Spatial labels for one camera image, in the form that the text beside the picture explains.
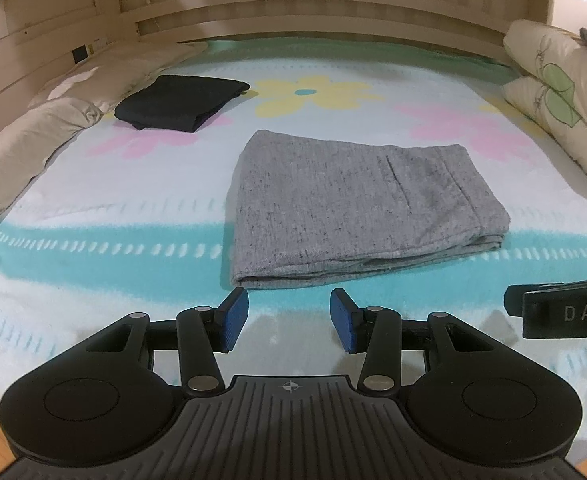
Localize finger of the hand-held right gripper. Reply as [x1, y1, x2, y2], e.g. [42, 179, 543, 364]
[506, 280, 587, 317]

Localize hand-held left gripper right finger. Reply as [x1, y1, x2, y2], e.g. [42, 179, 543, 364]
[329, 288, 484, 394]

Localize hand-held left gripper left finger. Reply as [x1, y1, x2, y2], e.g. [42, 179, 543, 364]
[86, 288, 250, 395]

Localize grey pants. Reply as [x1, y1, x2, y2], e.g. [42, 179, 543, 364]
[230, 129, 511, 291]

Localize black folded pants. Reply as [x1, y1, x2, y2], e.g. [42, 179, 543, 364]
[114, 75, 251, 133]

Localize cream floral pillow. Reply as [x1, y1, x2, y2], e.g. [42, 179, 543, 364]
[502, 76, 587, 204]
[503, 19, 587, 128]

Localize floral pastel blanket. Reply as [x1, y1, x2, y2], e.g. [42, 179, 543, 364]
[0, 37, 587, 463]

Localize beige pillow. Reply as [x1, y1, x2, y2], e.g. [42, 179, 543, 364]
[28, 40, 209, 113]
[0, 96, 105, 241]

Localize cream wooden bed frame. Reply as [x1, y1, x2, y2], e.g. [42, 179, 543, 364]
[0, 0, 587, 126]

